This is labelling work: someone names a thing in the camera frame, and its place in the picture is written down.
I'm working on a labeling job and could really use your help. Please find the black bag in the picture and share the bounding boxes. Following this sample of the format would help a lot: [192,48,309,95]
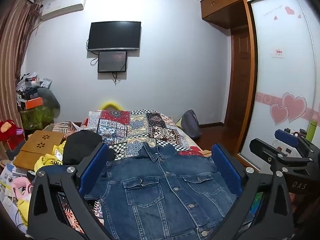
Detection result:
[37,87,61,118]

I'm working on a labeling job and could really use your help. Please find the white air conditioner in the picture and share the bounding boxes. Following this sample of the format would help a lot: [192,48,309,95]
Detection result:
[41,0,87,22]

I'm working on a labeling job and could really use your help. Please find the grey backpack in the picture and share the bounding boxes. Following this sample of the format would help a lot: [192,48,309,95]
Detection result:
[180,109,203,139]

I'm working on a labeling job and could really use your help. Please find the large wall television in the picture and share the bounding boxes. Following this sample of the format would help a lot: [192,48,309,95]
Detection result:
[87,21,142,52]

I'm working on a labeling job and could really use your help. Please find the orange box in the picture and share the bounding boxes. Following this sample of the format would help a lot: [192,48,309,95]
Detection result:
[25,97,44,110]

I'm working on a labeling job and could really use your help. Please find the white heart-print wardrobe door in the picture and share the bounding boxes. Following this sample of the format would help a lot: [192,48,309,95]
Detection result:
[237,0,320,170]

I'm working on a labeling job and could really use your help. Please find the wooden overhead cabinet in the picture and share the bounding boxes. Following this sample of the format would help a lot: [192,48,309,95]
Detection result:
[200,0,297,29]

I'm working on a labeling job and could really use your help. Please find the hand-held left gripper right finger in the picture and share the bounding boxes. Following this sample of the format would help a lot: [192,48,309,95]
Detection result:
[212,144,294,240]

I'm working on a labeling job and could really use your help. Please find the red plush toy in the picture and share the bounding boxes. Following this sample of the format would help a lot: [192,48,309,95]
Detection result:
[0,119,24,143]

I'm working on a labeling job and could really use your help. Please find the black television cable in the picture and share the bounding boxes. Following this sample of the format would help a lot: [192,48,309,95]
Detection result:
[86,39,99,66]

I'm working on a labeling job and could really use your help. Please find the small wall monitor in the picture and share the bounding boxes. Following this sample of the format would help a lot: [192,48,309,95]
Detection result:
[97,51,129,74]

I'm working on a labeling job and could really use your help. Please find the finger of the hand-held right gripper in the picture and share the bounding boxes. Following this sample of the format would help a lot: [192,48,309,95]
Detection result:
[274,129,320,161]
[249,138,313,167]

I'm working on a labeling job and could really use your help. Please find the pile of papers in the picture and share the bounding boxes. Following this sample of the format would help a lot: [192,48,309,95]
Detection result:
[0,164,28,233]

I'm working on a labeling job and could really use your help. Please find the yellow garment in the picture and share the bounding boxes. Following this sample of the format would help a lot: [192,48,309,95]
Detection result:
[33,140,68,173]

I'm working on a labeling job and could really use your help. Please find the green patterned bag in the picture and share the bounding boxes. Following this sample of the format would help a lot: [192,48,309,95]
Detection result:
[21,105,54,131]

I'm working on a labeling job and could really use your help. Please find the wooden door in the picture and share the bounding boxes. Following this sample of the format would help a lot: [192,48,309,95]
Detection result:
[224,27,252,130]

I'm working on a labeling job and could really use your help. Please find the patchwork bedspread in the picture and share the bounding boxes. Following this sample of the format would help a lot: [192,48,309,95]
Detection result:
[54,109,213,235]

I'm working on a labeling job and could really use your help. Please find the pile of clutter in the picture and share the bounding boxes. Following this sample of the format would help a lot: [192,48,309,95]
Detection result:
[15,72,53,105]

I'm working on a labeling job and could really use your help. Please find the pink headphones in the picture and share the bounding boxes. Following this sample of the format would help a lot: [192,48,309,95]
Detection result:
[9,177,35,196]

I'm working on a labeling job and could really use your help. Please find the green bottle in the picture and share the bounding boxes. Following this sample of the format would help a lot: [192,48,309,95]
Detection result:
[305,120,318,141]

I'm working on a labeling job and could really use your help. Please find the brown striped curtain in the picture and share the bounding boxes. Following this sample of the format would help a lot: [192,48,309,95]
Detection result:
[0,0,42,130]

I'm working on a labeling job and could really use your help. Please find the blue denim jacket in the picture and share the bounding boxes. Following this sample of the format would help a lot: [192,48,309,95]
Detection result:
[84,144,250,240]

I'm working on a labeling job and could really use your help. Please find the wooden folding table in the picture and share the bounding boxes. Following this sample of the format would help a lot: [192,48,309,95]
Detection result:
[13,130,66,173]

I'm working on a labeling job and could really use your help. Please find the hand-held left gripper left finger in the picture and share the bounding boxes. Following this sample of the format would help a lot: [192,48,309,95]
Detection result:
[27,142,115,240]

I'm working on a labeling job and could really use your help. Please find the yellow cushion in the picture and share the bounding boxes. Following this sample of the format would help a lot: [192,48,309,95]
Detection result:
[101,100,123,111]

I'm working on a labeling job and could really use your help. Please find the red and white sticker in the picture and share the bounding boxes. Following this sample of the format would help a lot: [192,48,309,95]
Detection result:
[272,48,286,59]

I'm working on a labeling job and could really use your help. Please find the black cloth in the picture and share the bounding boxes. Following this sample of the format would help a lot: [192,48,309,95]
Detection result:
[62,131,115,166]

